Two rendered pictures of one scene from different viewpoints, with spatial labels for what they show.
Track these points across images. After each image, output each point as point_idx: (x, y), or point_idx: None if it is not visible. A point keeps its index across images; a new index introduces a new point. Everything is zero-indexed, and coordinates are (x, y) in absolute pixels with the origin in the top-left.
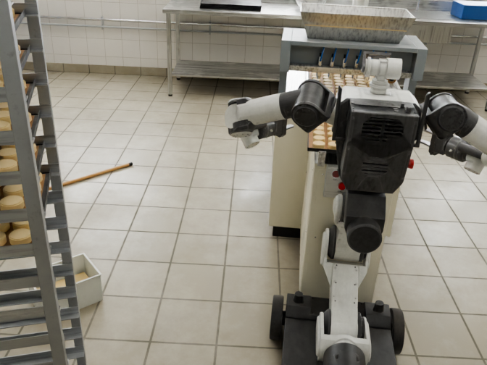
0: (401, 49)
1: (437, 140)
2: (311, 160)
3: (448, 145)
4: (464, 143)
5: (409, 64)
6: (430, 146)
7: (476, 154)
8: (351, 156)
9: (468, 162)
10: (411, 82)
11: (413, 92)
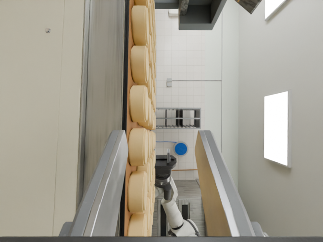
0: (219, 10)
1: (164, 169)
2: (13, 129)
3: (165, 180)
4: (169, 182)
5: (192, 3)
6: (155, 166)
7: (167, 199)
8: None
9: (157, 193)
10: (170, 5)
11: (159, 8)
